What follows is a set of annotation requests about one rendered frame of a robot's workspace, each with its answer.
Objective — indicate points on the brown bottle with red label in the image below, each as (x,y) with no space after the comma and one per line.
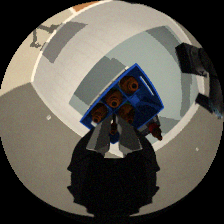
(155,130)

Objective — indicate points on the blue divided crate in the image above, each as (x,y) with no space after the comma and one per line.
(146,105)

